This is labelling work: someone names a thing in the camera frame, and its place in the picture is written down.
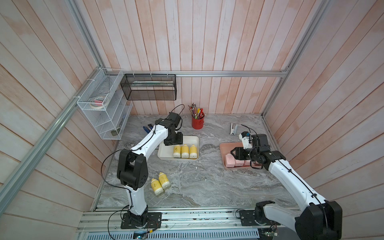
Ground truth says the yellow pencil sharpener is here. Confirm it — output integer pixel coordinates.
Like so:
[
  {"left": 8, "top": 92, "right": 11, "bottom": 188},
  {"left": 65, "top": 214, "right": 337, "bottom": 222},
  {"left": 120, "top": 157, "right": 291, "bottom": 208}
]
[
  {"left": 159, "top": 172, "right": 171, "bottom": 189},
  {"left": 151, "top": 179, "right": 164, "bottom": 196},
  {"left": 189, "top": 145, "right": 198, "bottom": 159},
  {"left": 181, "top": 145, "right": 190, "bottom": 159},
  {"left": 173, "top": 145, "right": 181, "bottom": 158}
]

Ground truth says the pink pencil sharpener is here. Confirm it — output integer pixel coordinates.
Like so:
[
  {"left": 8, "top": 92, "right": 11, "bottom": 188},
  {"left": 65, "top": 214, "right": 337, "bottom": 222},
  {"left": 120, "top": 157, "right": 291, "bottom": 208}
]
[
  {"left": 224, "top": 154, "right": 237, "bottom": 168},
  {"left": 235, "top": 160, "right": 250, "bottom": 167}
]

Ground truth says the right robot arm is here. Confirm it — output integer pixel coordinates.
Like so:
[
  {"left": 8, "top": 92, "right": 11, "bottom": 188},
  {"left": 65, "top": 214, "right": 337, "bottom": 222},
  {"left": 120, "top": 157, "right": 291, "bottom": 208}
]
[{"left": 230, "top": 132, "right": 343, "bottom": 240}]

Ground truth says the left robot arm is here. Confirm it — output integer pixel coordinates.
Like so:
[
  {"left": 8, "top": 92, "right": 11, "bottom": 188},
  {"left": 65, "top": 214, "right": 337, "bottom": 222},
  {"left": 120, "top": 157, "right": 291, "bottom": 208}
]
[{"left": 117, "top": 112, "right": 183, "bottom": 229}]

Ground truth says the white storage tray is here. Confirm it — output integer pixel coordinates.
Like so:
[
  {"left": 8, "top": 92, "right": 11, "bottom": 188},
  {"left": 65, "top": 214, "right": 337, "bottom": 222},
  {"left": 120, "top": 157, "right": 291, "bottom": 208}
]
[{"left": 158, "top": 136, "right": 200, "bottom": 161}]

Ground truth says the pink storage tray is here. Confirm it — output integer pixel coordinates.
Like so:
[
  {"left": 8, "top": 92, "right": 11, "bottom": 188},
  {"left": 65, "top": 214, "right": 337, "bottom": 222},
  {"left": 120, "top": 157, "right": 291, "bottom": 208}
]
[{"left": 220, "top": 142, "right": 251, "bottom": 170}]

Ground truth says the red pen cup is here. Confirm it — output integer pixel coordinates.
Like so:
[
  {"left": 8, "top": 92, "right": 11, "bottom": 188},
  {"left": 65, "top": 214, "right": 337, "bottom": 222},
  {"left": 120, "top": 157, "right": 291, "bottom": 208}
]
[{"left": 192, "top": 117, "right": 205, "bottom": 130}]

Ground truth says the pens and pencils bunch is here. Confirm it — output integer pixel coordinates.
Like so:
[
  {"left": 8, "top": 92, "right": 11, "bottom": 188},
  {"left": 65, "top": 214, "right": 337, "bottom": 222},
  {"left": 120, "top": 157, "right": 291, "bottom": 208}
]
[{"left": 188, "top": 103, "right": 205, "bottom": 120}]

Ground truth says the tape roll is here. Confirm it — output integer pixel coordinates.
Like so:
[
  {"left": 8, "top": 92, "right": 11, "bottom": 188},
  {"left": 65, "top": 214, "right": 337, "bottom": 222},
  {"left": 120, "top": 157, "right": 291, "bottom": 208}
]
[{"left": 89, "top": 96, "right": 110, "bottom": 110}]

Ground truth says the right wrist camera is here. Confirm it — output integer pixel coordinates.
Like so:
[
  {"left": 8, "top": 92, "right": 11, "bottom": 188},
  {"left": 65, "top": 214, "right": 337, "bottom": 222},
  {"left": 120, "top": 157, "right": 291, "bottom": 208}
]
[{"left": 239, "top": 132, "right": 253, "bottom": 149}]

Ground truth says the black mesh wall basket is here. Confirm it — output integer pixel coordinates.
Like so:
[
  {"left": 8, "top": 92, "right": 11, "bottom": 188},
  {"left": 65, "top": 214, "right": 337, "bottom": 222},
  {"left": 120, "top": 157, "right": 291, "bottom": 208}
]
[{"left": 120, "top": 74, "right": 178, "bottom": 101}]

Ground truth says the white wire wall shelf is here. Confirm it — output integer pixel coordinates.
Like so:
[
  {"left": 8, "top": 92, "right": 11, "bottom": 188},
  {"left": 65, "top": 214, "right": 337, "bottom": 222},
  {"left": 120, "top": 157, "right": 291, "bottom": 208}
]
[{"left": 77, "top": 68, "right": 132, "bottom": 140}]

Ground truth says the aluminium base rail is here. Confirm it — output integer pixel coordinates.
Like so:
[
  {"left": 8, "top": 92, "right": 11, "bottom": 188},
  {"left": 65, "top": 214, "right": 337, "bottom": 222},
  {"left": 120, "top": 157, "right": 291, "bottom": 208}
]
[{"left": 74, "top": 207, "right": 299, "bottom": 240}]

